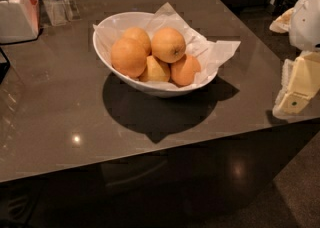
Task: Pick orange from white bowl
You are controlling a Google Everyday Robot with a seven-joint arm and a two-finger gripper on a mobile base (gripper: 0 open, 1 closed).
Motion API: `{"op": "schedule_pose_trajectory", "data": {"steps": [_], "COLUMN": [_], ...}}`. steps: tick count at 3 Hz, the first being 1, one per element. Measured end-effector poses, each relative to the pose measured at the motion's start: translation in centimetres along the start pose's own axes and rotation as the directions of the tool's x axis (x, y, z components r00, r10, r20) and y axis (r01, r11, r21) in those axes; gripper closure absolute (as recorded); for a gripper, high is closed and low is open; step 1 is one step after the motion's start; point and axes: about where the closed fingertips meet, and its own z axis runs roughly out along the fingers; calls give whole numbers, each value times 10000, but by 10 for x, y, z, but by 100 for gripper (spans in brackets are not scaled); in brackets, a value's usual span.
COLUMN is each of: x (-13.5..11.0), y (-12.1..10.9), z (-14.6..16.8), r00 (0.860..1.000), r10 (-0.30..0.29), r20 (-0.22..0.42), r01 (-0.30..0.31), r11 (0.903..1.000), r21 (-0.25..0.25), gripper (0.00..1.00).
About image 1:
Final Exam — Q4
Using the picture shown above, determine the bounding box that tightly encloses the white ceramic bowl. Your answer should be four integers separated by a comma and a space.
92, 11, 219, 99

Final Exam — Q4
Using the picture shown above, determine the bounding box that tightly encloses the white napkin box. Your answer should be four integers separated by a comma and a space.
0, 0, 39, 44

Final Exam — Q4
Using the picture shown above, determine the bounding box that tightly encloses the small front yellow orange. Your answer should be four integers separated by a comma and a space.
139, 55, 171, 82

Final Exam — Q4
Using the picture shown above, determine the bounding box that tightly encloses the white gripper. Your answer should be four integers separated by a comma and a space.
269, 0, 320, 119

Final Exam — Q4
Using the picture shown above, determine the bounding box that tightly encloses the black object at left edge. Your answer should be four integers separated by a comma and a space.
0, 48, 11, 84

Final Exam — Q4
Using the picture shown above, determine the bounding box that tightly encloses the large left orange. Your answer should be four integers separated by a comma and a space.
111, 38, 147, 78

